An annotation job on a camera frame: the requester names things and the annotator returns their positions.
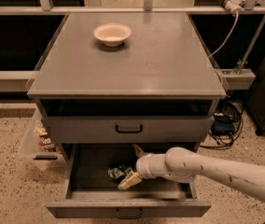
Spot red snack bag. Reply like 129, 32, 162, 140
38, 129, 58, 152

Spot green crushed can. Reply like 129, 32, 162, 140
108, 164, 133, 180

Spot blue box on floor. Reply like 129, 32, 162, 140
211, 116, 235, 135

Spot clear plastic snack bin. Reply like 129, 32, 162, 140
18, 109, 66, 171

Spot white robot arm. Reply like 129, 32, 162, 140
118, 145, 265, 203

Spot white paper bowl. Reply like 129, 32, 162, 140
93, 23, 132, 47

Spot black floor cables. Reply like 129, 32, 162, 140
199, 99, 244, 150

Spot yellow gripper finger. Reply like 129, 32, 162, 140
132, 144, 146, 158
118, 171, 142, 190

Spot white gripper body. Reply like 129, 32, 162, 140
136, 153, 154, 179

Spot white power cable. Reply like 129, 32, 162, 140
207, 10, 240, 60

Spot open grey middle drawer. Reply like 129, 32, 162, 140
47, 144, 211, 219

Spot grey metal rail frame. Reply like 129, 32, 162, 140
0, 0, 265, 93

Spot diagonal metal rod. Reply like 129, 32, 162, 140
232, 13, 265, 75

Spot grey drawer cabinet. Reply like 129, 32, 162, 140
28, 13, 225, 151

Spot closed grey top drawer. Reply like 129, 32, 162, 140
42, 116, 214, 143

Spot white power strip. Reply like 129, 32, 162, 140
218, 0, 244, 16

